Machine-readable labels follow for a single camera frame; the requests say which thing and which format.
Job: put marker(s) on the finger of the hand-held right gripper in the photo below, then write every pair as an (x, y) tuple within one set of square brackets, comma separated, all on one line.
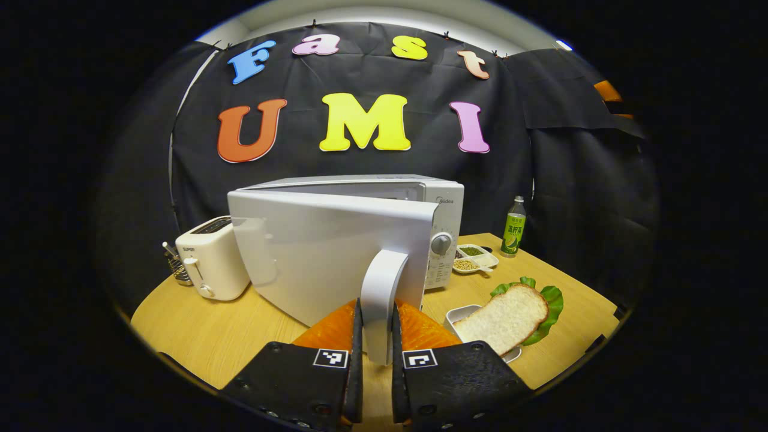
[(607, 91)]

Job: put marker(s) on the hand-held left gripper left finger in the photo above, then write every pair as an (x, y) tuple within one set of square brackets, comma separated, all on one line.
[(357, 390)]

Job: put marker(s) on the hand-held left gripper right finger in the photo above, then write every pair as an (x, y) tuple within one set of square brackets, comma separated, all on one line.
[(397, 390)]

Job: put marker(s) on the small white food tray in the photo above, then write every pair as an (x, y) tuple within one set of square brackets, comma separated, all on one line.
[(462, 313)]

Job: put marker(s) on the bread and lettuce sandwich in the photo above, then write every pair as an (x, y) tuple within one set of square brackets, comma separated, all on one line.
[(504, 318)]

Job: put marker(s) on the white microwave oven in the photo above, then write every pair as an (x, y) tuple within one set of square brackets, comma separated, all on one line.
[(324, 252)]

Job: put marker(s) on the ceiling light panel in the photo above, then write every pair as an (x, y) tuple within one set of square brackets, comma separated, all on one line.
[(564, 45)]

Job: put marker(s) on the white divided dish of grains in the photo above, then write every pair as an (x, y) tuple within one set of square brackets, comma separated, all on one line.
[(481, 262)]

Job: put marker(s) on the green drink bottle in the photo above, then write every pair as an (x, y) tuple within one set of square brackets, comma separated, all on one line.
[(514, 234)]

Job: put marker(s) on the white toaster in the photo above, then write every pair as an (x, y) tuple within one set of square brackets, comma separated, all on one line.
[(216, 264)]

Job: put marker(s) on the black backdrop cloth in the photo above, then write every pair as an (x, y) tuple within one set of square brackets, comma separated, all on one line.
[(420, 168)]

